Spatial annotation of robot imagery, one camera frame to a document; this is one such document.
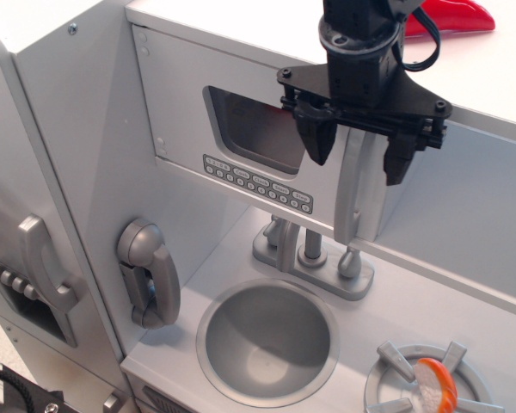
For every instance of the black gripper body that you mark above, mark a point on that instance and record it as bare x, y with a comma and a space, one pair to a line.
375, 95

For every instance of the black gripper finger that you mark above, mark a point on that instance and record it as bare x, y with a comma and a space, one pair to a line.
399, 155
317, 131

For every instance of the grey toy microwave door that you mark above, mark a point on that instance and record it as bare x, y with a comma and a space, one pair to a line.
217, 116

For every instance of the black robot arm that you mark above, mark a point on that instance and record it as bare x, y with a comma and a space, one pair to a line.
369, 28

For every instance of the red toy chili pepper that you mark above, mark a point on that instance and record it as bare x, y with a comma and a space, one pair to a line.
462, 16

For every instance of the grey toy faucet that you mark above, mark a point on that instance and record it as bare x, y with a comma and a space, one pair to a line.
342, 272

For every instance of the white toy kitchen cabinet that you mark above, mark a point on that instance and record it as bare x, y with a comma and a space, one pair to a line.
77, 150

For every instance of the grey round sink bowl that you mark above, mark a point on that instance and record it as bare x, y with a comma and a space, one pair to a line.
268, 343

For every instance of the grey toy telephone handset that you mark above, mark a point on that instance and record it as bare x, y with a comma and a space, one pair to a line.
149, 274

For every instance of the grey toy stove burner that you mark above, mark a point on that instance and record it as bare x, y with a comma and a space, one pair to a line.
391, 385

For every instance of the orange salmon sushi toy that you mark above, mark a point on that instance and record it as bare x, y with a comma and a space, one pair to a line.
436, 385

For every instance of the grey ice dispenser panel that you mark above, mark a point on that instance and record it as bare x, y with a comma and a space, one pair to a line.
23, 299

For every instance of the grey fridge door handle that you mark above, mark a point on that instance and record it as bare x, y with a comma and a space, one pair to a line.
33, 238

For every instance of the grey oven handle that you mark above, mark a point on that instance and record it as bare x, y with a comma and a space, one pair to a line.
112, 404

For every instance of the black bracket with cable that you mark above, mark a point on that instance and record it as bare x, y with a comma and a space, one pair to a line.
20, 395

